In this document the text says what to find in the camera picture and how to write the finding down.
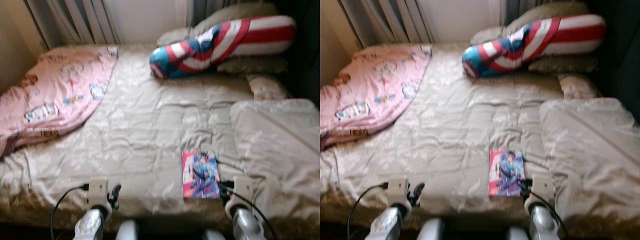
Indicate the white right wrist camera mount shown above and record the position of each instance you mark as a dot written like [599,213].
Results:
[243,190]
[542,187]

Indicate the red white blue bolster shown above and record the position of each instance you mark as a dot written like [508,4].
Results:
[220,45]
[532,44]

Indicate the silver robot leg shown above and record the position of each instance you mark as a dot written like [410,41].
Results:
[128,231]
[214,235]
[517,234]
[430,230]

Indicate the large grey floral pillow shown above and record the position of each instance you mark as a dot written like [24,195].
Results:
[590,155]
[280,155]

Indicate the pink cartoon print blanket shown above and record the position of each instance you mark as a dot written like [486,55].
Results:
[55,90]
[370,90]

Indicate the small cream pillow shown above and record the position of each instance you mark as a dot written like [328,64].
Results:
[577,86]
[267,87]

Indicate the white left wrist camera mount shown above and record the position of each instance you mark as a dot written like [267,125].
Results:
[98,192]
[398,191]

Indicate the anime cover manga book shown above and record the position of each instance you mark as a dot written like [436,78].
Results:
[506,172]
[201,175]

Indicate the olive floral pillow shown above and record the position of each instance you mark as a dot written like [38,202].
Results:
[255,65]
[565,64]

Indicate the silver robot left leg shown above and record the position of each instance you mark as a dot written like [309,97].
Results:
[430,230]
[128,231]

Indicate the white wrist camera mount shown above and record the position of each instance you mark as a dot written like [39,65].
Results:
[398,191]
[98,192]
[243,190]
[542,187]

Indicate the beige pillow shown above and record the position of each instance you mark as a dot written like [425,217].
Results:
[547,14]
[235,15]

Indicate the silver robot right leg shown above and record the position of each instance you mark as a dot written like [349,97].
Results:
[214,235]
[517,234]

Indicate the grey striped curtain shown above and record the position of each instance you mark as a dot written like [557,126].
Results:
[205,10]
[75,20]
[522,9]
[387,20]

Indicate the grey floral bed sheet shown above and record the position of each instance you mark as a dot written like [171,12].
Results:
[150,125]
[460,125]

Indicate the dark grey sofa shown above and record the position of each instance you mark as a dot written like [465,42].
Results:
[620,55]
[305,55]

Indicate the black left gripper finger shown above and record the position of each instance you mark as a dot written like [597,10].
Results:
[420,188]
[117,190]

